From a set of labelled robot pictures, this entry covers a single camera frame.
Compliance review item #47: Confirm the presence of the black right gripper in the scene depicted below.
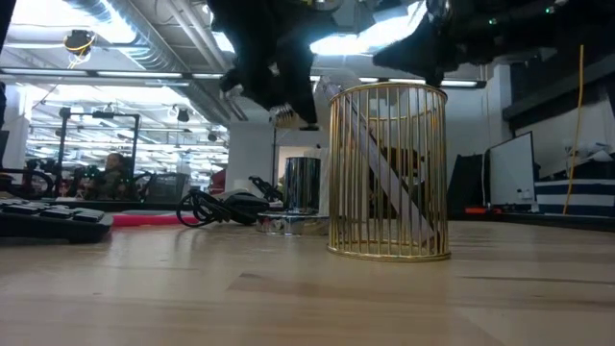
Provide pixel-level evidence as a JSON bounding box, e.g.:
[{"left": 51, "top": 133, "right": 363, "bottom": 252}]
[{"left": 372, "top": 0, "right": 491, "bottom": 87}]

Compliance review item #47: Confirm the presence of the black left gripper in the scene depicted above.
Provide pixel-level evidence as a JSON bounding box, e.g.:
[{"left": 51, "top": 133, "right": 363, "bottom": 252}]
[{"left": 206, "top": 0, "right": 337, "bottom": 127}]

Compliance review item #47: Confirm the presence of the chrome lamp socket base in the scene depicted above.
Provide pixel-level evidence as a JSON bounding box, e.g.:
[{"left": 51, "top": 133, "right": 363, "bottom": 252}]
[{"left": 256, "top": 156, "right": 332, "bottom": 236}]

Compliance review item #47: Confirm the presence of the white ribbed pen cup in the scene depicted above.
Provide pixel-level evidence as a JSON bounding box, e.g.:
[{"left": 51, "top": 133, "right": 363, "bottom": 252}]
[{"left": 307, "top": 146, "right": 376, "bottom": 217}]

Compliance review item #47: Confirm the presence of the black lamp cord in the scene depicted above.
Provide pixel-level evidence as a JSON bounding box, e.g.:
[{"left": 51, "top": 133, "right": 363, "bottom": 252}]
[{"left": 175, "top": 175, "right": 284, "bottom": 229}]

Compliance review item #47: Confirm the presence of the black and white pen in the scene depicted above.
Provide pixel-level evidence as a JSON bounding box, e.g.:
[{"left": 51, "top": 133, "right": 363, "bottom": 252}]
[{"left": 319, "top": 76, "right": 441, "bottom": 249}]

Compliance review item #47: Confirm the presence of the black upright object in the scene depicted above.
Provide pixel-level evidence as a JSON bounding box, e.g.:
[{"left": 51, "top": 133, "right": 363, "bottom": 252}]
[{"left": 446, "top": 153, "right": 486, "bottom": 216}]

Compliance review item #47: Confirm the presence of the black mesh chair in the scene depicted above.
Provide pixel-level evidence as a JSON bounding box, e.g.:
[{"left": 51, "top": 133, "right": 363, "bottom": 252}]
[{"left": 143, "top": 171, "right": 191, "bottom": 204}]

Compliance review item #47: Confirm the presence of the white screen monitor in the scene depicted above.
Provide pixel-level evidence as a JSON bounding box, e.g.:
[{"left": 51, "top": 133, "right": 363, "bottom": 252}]
[{"left": 482, "top": 131, "right": 538, "bottom": 209}]

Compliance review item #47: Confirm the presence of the person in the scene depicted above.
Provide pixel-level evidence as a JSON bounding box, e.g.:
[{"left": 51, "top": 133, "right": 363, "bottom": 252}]
[{"left": 84, "top": 152, "right": 138, "bottom": 201}]

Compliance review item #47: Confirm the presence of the pink pen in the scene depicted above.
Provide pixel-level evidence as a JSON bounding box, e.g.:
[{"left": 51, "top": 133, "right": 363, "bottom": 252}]
[{"left": 111, "top": 212, "right": 201, "bottom": 228}]

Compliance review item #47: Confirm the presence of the hanging black ceiling device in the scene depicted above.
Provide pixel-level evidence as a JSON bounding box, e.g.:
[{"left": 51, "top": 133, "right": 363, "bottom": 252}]
[{"left": 62, "top": 29, "right": 95, "bottom": 68}]

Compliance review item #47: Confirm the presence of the white navy striped box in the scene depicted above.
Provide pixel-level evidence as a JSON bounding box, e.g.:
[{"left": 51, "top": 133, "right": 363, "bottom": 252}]
[{"left": 533, "top": 178, "right": 615, "bottom": 216}]

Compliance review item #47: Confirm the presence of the black calculator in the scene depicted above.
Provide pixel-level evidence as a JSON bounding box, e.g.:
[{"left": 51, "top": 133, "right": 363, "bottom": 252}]
[{"left": 0, "top": 198, "right": 115, "bottom": 244}]

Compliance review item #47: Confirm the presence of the black gantry frame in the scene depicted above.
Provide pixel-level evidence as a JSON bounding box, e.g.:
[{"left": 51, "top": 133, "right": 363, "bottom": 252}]
[{"left": 57, "top": 108, "right": 141, "bottom": 198}]

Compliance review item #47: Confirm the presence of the yellow cable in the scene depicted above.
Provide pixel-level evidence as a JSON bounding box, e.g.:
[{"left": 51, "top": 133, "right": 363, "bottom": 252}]
[{"left": 561, "top": 43, "right": 585, "bottom": 215}]

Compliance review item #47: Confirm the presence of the gold wire pen cup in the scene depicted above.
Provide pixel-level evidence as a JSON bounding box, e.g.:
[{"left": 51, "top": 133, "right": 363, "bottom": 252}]
[{"left": 327, "top": 81, "right": 452, "bottom": 263}]

